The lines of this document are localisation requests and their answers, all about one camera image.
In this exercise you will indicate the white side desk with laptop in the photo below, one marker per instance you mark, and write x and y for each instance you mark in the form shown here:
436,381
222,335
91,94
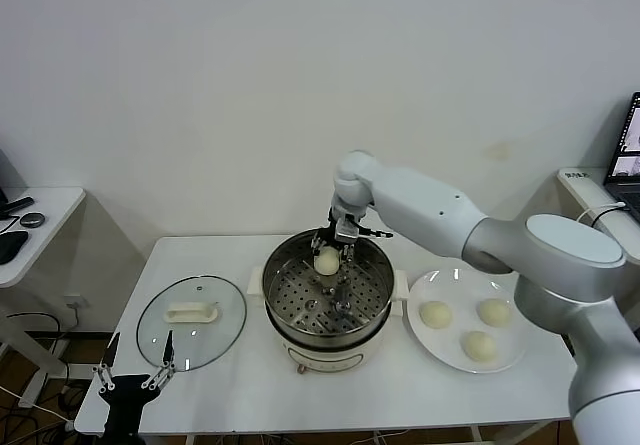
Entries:
580,192

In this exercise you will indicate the white round plate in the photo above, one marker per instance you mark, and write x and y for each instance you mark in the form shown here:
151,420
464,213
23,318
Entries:
452,345

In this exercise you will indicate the grey monitor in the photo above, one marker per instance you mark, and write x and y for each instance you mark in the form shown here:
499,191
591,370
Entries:
10,175

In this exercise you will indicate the white wall socket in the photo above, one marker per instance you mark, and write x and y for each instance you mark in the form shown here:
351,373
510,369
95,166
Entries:
77,301

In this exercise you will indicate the stainless steel steamer basket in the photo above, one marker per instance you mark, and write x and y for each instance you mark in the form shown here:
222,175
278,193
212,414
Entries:
350,310

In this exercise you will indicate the white side desk with mouse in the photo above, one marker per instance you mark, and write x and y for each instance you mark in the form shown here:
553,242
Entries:
55,225

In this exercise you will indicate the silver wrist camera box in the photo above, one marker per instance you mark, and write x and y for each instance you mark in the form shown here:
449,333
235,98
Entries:
347,230

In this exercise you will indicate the small printed desk label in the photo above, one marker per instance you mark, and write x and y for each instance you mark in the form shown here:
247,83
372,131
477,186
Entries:
577,175

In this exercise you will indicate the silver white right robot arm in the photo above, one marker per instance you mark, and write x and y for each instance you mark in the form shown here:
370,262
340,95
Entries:
425,215

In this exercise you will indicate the black laptop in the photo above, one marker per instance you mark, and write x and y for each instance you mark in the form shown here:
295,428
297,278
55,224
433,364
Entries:
625,180

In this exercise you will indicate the black remote control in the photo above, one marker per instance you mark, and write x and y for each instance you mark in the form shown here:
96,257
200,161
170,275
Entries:
19,204

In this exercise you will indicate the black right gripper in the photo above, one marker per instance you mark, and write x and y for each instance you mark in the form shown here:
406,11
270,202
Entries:
331,230

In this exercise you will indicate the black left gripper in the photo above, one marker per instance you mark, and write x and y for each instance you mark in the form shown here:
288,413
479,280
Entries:
125,395

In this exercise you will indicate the cream electric cooking pot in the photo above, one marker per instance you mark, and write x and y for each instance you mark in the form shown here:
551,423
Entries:
325,357

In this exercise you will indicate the white steamed baozi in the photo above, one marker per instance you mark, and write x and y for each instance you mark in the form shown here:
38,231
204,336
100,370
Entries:
478,346
435,313
494,311
326,261

